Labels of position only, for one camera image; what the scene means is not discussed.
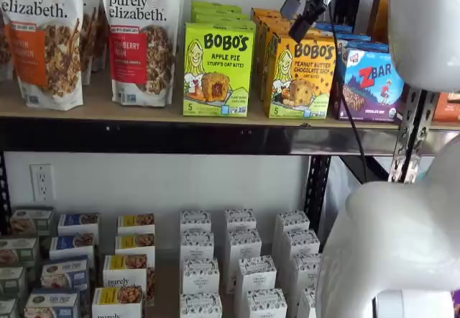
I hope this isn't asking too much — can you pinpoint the white wall outlet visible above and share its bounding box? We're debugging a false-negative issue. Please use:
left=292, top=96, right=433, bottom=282
left=29, top=163, right=55, bottom=203

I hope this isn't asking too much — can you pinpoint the orange label granola bag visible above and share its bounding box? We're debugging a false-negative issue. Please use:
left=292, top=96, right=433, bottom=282
left=0, top=0, right=85, bottom=112

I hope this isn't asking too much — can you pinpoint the perforated metal shelf post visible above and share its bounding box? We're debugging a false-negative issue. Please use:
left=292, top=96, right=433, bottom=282
left=389, top=86, right=438, bottom=185

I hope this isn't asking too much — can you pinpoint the green label granola box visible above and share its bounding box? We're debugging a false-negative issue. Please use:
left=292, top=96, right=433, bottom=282
left=0, top=265, right=29, bottom=300
left=0, top=236, right=41, bottom=269
left=9, top=206, right=55, bottom=238
left=0, top=297, right=19, bottom=318

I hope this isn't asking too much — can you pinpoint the orange brown snack box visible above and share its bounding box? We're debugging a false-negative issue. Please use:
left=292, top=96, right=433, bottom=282
left=432, top=92, right=460, bottom=123

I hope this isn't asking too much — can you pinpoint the blue label granola box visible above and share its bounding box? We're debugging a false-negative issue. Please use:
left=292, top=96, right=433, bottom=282
left=57, top=212, right=101, bottom=244
left=48, top=232, right=96, bottom=265
left=40, top=255, right=90, bottom=293
left=23, top=288, right=83, bottom=318

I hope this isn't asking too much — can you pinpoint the wooden shelf board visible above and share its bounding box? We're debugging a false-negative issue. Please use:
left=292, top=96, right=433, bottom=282
left=0, top=68, right=460, bottom=132

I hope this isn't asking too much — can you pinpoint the white patterned box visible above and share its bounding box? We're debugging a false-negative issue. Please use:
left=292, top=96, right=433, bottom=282
left=291, top=253, right=323, bottom=315
left=179, top=230, right=216, bottom=262
left=180, top=258, right=221, bottom=296
left=226, top=228, right=263, bottom=292
left=281, top=228, right=321, bottom=290
left=297, top=286, right=318, bottom=318
left=179, top=292, right=224, bottom=318
left=224, top=208, right=258, bottom=233
left=179, top=209, right=213, bottom=234
left=272, top=209, right=311, bottom=261
left=234, top=255, right=278, bottom=306
left=245, top=288, right=288, bottom=318

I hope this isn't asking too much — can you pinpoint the orange Bobo's peanut butter box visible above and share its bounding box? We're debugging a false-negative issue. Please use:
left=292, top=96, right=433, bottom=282
left=249, top=7, right=291, bottom=81
left=264, top=29, right=339, bottom=120
left=257, top=17, right=299, bottom=101

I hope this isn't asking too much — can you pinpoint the black perforated shelf post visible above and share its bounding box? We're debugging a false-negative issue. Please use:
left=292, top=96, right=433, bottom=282
left=307, top=155, right=332, bottom=235
left=0, top=151, right=11, bottom=236

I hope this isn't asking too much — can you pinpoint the red label granola bag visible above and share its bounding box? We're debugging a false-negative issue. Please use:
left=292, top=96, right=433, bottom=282
left=100, top=0, right=185, bottom=109

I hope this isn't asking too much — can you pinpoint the tall orange snack box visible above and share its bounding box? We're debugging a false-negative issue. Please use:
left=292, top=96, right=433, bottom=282
left=371, top=0, right=390, bottom=44

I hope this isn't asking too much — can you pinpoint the green Bobo's apple pie box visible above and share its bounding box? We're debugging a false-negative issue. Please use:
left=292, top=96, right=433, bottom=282
left=190, top=0, right=243, bottom=14
left=182, top=22, right=257, bottom=118
left=191, top=9, right=252, bottom=24

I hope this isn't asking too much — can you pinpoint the yellow label granola box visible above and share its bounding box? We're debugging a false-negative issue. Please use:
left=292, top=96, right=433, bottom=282
left=102, top=253, right=157, bottom=306
left=114, top=232, right=157, bottom=262
left=116, top=213, right=157, bottom=237
left=91, top=285, right=145, bottom=318

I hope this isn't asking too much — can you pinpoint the blue purple Zbar box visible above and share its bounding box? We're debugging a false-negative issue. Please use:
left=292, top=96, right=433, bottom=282
left=332, top=31, right=372, bottom=46
left=315, top=22, right=354, bottom=35
left=332, top=41, right=410, bottom=124

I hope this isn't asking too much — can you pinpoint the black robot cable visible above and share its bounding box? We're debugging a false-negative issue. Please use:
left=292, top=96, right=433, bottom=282
left=328, top=8, right=370, bottom=184

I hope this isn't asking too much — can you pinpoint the black metal shelf beam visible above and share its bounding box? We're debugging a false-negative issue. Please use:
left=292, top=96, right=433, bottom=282
left=0, top=115, right=460, bottom=158

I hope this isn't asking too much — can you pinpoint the black diagonal shelf brace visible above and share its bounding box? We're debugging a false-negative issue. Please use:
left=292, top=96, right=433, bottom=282
left=339, top=155, right=392, bottom=185

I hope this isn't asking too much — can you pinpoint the white granola bag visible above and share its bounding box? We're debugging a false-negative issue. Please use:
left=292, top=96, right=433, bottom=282
left=80, top=1, right=109, bottom=86
left=0, top=6, right=16, bottom=82

